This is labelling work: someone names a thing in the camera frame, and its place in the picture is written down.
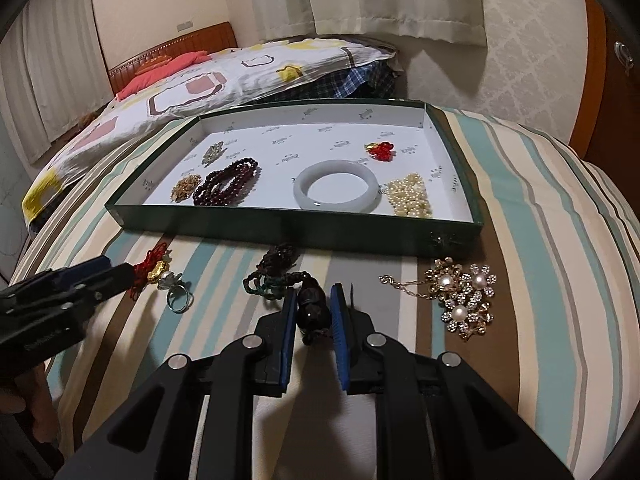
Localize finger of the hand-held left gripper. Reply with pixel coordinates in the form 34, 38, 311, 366
0, 256, 114, 303
47, 264, 137, 312

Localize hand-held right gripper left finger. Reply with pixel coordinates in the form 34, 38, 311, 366
52, 287, 298, 480

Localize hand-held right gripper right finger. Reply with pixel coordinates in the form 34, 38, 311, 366
330, 282, 576, 480

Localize red string gold charm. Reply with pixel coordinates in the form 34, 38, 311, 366
127, 242, 173, 303

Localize dark bead necklace with pendant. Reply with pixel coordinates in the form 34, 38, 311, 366
242, 242, 333, 346

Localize dark green shallow box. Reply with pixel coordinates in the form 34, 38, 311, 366
106, 100, 485, 257

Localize gold filigree brooch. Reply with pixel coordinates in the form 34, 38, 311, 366
170, 175, 202, 205

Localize dark red bead bracelet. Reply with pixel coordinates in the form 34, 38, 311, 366
192, 157, 262, 207

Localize white jade bangle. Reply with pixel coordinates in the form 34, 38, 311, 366
293, 160, 382, 213

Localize pearl bead bracelet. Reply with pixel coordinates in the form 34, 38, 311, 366
386, 172, 433, 219

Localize small crystal brooch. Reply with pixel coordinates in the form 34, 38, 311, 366
201, 141, 226, 166

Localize red knot gold charm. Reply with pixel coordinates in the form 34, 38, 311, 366
365, 141, 396, 163

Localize person's left hand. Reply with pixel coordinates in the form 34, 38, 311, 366
0, 364, 58, 445

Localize pearl flower brooch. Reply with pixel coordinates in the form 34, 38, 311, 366
424, 257, 496, 343

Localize long white curtain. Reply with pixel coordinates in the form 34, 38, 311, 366
0, 0, 113, 163

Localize pink pillow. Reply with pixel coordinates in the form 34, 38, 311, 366
115, 50, 211, 100

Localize wooden headboard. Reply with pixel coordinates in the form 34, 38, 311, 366
107, 21, 238, 96

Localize blue plaid sheet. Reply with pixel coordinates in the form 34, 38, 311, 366
270, 57, 401, 106

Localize wooden door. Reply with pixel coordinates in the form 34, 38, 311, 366
570, 0, 640, 161

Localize silver door knob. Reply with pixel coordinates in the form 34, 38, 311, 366
614, 40, 635, 76

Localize silver flower ring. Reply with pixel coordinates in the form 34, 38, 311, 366
159, 270, 195, 313

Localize thin gold chain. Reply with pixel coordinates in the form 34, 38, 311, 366
379, 274, 441, 302

